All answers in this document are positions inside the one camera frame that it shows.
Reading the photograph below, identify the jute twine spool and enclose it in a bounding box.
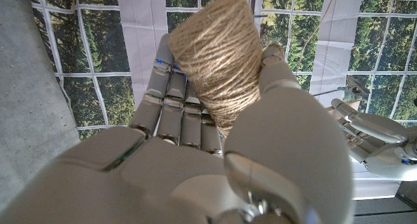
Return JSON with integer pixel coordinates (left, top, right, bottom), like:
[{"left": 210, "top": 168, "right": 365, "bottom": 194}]
[{"left": 167, "top": 0, "right": 264, "bottom": 135}]

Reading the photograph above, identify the jute thread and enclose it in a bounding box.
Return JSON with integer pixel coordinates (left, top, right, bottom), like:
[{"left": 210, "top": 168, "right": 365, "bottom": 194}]
[{"left": 298, "top": 0, "right": 339, "bottom": 68}]

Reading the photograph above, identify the printed window forest backdrop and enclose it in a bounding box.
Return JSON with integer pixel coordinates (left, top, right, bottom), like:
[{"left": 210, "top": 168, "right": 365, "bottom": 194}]
[{"left": 29, "top": 0, "right": 417, "bottom": 140}]

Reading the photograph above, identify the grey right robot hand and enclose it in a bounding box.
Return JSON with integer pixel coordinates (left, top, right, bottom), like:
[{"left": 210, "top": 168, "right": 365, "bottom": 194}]
[{"left": 0, "top": 33, "right": 355, "bottom": 224}]

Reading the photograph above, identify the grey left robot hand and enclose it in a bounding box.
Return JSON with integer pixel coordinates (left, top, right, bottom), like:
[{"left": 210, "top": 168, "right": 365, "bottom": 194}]
[{"left": 330, "top": 98, "right": 417, "bottom": 182}]

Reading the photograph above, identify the wooden hanger with metal hook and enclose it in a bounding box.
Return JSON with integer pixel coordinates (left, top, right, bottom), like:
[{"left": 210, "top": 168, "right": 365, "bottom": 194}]
[{"left": 311, "top": 76, "right": 371, "bottom": 120}]

